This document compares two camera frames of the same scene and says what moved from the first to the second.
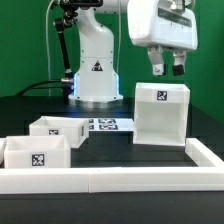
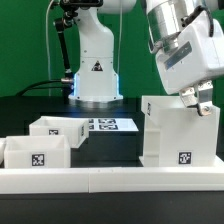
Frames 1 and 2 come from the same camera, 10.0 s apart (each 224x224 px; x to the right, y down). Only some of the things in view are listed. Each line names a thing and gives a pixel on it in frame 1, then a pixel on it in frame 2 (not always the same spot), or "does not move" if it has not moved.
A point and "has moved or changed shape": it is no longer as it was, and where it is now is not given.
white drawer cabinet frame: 161,113 has moved or changed shape
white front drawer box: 37,152 does not move
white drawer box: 75,129 does not move
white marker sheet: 110,124 does not move
